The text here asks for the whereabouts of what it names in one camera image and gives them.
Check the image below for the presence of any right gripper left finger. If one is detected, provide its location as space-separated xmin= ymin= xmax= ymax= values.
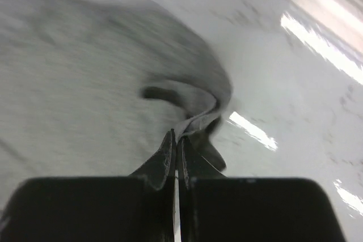
xmin=1 ymin=131 xmax=176 ymax=241

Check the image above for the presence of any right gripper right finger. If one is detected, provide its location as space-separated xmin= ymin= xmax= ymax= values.
xmin=177 ymin=138 xmax=345 ymax=241

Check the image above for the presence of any grey t shirt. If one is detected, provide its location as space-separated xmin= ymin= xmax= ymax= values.
xmin=1 ymin=0 xmax=232 ymax=203

